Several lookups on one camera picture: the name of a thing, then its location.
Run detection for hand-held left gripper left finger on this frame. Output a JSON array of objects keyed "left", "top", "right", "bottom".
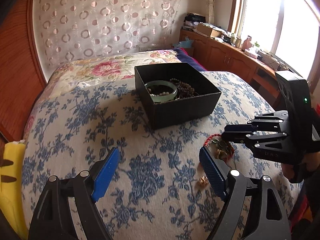
[{"left": 28, "top": 147, "right": 120, "bottom": 240}]

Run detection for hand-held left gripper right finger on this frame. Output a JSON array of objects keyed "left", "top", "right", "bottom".
[{"left": 199, "top": 146, "right": 292, "bottom": 240}]

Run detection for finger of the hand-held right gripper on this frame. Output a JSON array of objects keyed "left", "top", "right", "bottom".
[
  {"left": 221, "top": 129, "right": 301, "bottom": 165},
  {"left": 224, "top": 110, "right": 291, "bottom": 133}
]

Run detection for red cord bracelet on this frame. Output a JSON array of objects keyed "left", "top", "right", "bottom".
[{"left": 202, "top": 134, "right": 236, "bottom": 161}]

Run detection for black square box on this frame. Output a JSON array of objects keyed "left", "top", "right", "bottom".
[{"left": 134, "top": 62, "right": 222, "bottom": 130}]

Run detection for dark small bead bracelet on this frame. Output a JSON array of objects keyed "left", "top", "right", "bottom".
[{"left": 169, "top": 78, "right": 200, "bottom": 98}]

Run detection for green jade bangle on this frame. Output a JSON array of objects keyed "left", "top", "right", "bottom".
[{"left": 144, "top": 80, "right": 178, "bottom": 103}]

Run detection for person's right forearm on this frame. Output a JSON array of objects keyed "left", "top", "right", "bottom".
[{"left": 299, "top": 177, "right": 320, "bottom": 223}]

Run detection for person's right hand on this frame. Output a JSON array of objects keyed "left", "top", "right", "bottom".
[{"left": 282, "top": 152, "right": 317, "bottom": 180}]

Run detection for blue floral bedsheet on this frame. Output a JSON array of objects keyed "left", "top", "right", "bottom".
[{"left": 21, "top": 71, "right": 298, "bottom": 240}]

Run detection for wooden cabinet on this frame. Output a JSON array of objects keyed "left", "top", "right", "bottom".
[{"left": 179, "top": 28, "right": 284, "bottom": 103}]

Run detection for pink figurine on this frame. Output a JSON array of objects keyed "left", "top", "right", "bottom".
[{"left": 242, "top": 35, "right": 253, "bottom": 50}]

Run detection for large window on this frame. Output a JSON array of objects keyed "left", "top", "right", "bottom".
[{"left": 229, "top": 0, "right": 320, "bottom": 82}]

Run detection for navy blanket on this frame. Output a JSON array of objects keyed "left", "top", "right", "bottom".
[{"left": 174, "top": 47, "right": 208, "bottom": 72}]

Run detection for yellow plush toy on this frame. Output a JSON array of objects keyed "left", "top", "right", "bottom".
[{"left": 0, "top": 141, "right": 28, "bottom": 239}]

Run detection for blue plastic bag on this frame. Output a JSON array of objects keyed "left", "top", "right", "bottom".
[{"left": 178, "top": 37, "right": 194, "bottom": 48}]

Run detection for open cardboard box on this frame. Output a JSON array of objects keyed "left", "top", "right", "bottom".
[{"left": 196, "top": 23, "right": 222, "bottom": 38}]

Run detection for pink floral blanket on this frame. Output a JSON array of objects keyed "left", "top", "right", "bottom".
[{"left": 47, "top": 48, "right": 187, "bottom": 98}]

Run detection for pile of dark clutter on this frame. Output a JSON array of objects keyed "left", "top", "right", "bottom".
[{"left": 183, "top": 12, "right": 206, "bottom": 30}]

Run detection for pale window curtain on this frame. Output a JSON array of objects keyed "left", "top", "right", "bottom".
[{"left": 205, "top": 0, "right": 221, "bottom": 26}]

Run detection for circle patterned sheer cloth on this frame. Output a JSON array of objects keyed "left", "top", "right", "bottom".
[{"left": 33, "top": 0, "right": 182, "bottom": 67}]

